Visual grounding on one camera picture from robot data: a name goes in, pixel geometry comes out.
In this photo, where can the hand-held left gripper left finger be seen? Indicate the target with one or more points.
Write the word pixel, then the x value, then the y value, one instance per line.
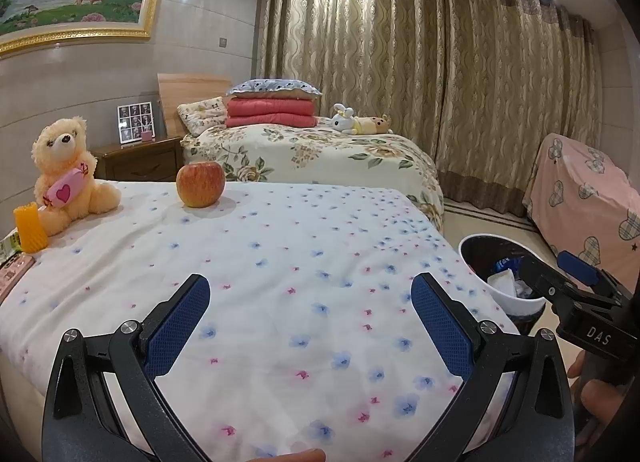
pixel 177 327

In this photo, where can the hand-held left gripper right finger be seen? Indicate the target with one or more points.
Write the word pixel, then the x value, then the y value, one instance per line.
pixel 442 327

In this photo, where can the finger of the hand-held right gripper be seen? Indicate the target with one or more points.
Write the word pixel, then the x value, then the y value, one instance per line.
pixel 580 267
pixel 545 279

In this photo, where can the white trash bin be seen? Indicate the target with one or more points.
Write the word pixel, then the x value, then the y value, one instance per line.
pixel 522 306

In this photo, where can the blue wrapper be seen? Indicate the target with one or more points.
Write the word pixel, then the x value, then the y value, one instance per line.
pixel 502 266

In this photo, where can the white foam wrap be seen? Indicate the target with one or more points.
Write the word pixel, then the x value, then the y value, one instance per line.
pixel 500 284

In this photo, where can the person's right hand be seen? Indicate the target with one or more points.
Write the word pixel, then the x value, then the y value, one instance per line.
pixel 602 398

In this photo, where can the person's left hand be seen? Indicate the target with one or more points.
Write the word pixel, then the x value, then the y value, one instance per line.
pixel 295 457

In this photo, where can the pink heart print cover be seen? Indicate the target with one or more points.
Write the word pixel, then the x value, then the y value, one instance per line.
pixel 575 192

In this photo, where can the white flower print bedsheet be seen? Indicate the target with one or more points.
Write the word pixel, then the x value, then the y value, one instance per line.
pixel 300 267

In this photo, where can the red apple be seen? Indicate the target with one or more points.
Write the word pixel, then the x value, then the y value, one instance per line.
pixel 200 184

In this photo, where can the wooden nightstand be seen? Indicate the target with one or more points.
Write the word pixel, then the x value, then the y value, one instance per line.
pixel 140 161

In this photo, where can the orange ribbed cup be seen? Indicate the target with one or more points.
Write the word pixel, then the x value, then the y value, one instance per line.
pixel 31 232

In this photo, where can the green patterned box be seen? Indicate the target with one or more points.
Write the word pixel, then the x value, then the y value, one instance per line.
pixel 9 247

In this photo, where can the floral bedspread bed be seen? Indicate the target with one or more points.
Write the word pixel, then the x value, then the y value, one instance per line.
pixel 325 151

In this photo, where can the yellow plush toy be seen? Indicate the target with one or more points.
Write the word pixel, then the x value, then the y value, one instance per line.
pixel 372 125

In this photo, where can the floral pillow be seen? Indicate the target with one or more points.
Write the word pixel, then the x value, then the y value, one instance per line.
pixel 200 114

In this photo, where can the cream teddy bear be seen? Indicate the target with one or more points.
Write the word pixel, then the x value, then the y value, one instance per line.
pixel 60 141

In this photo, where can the white bunny plush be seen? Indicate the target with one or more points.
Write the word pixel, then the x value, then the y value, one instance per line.
pixel 344 124

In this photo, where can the folded pink quilt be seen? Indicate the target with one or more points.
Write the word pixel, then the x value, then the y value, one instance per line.
pixel 270 114

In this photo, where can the wooden bed headboard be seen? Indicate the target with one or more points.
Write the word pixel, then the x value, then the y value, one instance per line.
pixel 185 89

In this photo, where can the blue dotted pillow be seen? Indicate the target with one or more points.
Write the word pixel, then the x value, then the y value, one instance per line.
pixel 270 86

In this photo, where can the beige patterned curtain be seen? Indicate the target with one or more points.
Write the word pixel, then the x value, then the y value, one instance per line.
pixel 400 66

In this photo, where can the photo collage frame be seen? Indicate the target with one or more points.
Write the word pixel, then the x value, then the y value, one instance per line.
pixel 132 119

